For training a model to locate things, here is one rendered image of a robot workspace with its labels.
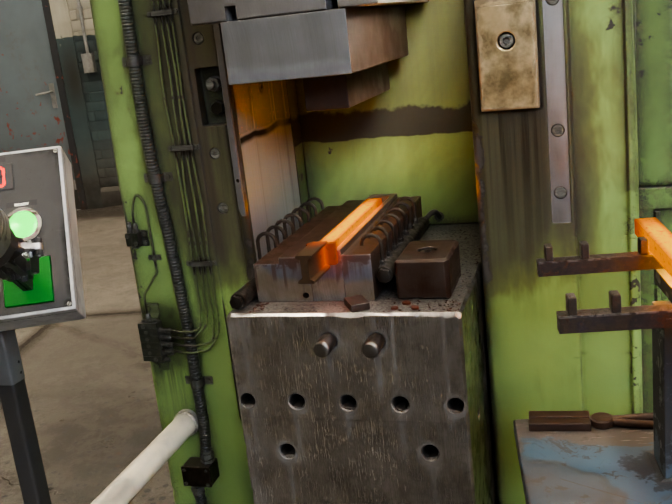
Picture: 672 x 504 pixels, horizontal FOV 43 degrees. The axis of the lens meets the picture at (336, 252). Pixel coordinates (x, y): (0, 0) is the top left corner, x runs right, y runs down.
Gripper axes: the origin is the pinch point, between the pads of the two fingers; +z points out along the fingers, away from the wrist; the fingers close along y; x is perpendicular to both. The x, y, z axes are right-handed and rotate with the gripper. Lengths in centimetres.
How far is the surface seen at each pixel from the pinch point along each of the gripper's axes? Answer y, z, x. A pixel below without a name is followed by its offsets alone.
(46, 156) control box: 4.5, 3.8, 20.7
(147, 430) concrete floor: -7, 191, -8
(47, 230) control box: 3.6, 3.8, 8.0
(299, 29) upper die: 47, -17, 27
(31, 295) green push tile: 0.4, 3.5, -2.3
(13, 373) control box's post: -8.2, 22.7, -10.5
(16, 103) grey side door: -133, 569, 324
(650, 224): 88, -23, -12
